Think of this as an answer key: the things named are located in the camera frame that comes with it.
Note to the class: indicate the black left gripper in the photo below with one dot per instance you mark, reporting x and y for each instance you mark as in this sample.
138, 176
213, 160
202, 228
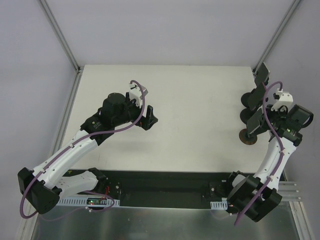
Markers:
144, 116

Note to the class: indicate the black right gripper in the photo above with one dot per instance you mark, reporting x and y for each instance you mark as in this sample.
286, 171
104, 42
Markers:
265, 113

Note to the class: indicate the black phone purple edge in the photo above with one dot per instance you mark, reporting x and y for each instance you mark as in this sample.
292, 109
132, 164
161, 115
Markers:
255, 98

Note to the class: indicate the black phone stand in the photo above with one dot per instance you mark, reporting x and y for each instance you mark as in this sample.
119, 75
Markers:
246, 114
245, 96

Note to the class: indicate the dark grey phone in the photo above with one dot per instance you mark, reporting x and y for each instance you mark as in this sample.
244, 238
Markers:
246, 139

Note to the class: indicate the black phone silver edge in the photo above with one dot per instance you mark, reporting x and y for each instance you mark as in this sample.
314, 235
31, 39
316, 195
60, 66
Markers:
262, 75

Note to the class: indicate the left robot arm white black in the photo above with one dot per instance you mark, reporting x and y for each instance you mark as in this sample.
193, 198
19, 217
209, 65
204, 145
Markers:
44, 185

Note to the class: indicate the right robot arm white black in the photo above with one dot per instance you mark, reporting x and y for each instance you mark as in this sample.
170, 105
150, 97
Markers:
257, 195

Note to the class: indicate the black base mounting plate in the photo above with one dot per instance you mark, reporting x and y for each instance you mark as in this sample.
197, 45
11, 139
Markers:
159, 189

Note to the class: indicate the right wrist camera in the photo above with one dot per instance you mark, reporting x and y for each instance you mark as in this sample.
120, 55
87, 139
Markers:
283, 101

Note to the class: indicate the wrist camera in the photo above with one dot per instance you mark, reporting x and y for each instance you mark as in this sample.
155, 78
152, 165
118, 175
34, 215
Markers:
135, 93
283, 101

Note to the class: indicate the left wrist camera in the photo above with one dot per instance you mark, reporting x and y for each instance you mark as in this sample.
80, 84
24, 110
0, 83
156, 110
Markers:
135, 93

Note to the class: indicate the aluminium frame post right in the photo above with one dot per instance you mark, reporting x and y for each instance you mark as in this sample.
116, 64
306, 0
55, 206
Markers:
276, 36

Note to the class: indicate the aluminium frame post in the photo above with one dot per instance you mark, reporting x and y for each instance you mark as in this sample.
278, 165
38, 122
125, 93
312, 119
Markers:
44, 5
276, 36

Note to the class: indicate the aluminium frame rail left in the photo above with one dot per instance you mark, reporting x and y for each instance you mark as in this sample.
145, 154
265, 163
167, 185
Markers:
57, 143

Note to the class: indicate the white cable duct right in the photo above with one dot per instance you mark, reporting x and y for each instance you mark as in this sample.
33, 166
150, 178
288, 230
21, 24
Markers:
219, 205

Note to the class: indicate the white cable duct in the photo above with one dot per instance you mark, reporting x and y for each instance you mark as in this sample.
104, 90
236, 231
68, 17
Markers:
219, 205
88, 202

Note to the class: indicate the white cable duct left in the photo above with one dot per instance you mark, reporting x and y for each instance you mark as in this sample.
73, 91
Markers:
88, 202

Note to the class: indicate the aluminium frame post left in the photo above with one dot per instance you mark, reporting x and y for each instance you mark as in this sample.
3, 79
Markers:
44, 5

